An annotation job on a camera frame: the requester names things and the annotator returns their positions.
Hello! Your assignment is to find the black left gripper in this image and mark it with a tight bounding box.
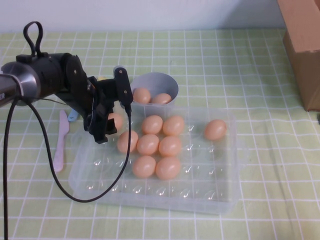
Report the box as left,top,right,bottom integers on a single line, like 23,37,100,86
83,76,121,145

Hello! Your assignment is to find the brown egg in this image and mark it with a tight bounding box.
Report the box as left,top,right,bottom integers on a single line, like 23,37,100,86
108,112,124,131
155,156,181,181
204,119,228,141
162,115,185,137
158,135,183,158
136,133,160,155
132,87,152,105
132,155,157,179
141,114,164,135
116,130,139,154
150,93,172,105

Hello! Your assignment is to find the transparent plastic egg box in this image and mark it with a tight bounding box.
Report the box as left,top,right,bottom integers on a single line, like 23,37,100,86
68,104,243,216

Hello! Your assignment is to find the brown cardboard box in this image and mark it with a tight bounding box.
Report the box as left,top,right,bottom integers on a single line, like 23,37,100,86
276,0,320,113

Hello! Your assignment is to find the blue plastic fork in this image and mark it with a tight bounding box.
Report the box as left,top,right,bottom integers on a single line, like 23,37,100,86
67,108,81,123

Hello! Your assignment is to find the pink plastic knife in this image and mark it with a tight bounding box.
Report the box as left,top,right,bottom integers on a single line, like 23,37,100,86
53,110,70,173

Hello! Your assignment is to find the grey plastic cup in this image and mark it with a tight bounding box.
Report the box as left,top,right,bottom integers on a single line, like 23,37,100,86
129,72,180,108

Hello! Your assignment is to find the green checkered tablecloth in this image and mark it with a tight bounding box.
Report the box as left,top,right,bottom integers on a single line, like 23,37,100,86
0,29,320,240

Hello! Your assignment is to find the black camera cable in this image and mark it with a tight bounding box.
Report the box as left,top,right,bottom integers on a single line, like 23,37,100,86
0,96,133,240

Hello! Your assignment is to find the black strap loop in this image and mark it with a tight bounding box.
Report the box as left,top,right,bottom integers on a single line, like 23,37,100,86
23,21,49,58

